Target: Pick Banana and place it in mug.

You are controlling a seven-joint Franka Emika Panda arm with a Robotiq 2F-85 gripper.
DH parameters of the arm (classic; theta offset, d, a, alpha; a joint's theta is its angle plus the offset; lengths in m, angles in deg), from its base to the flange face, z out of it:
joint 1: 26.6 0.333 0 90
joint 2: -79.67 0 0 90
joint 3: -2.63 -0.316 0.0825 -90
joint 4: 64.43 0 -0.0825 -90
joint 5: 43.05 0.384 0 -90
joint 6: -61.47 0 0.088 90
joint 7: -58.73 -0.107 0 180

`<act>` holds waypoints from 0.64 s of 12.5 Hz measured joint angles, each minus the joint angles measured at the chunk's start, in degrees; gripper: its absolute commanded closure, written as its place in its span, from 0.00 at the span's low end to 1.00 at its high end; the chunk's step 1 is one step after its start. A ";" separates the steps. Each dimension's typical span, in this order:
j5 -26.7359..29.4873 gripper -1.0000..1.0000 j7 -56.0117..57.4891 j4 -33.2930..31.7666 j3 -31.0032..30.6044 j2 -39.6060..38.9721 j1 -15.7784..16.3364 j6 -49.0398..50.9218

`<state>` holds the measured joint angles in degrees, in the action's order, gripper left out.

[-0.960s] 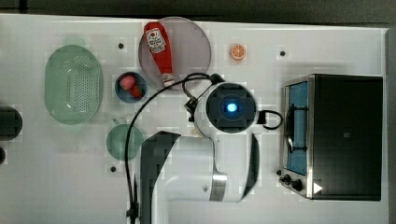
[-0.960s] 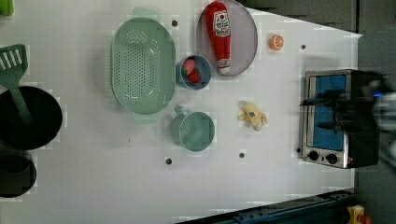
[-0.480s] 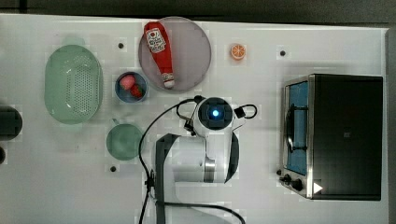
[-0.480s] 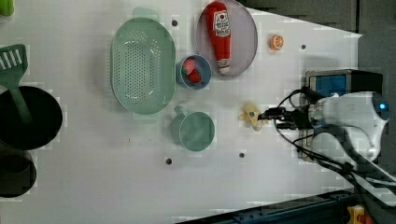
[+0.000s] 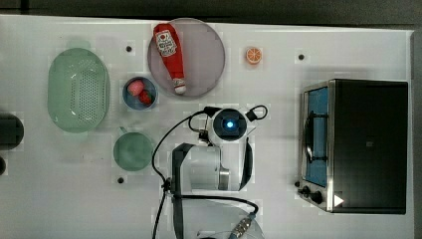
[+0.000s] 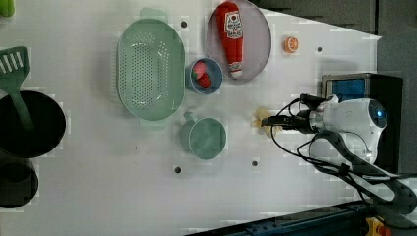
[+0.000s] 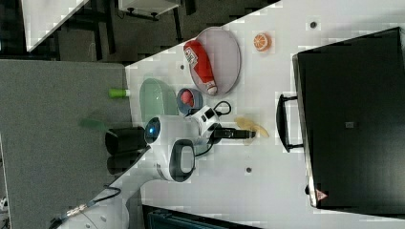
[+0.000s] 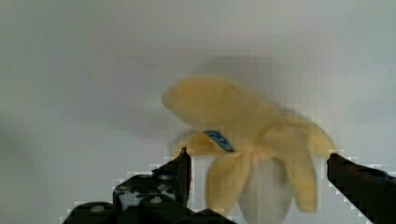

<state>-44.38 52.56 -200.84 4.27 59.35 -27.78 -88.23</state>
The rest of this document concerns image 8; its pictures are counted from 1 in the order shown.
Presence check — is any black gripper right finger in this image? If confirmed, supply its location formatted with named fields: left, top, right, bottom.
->
left=327, top=153, right=396, bottom=224

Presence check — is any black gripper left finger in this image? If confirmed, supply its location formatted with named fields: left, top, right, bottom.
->
left=63, top=147, right=236, bottom=224

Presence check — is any yellow plush peeled banana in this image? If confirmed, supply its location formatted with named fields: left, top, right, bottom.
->
left=163, top=76, right=335, bottom=224

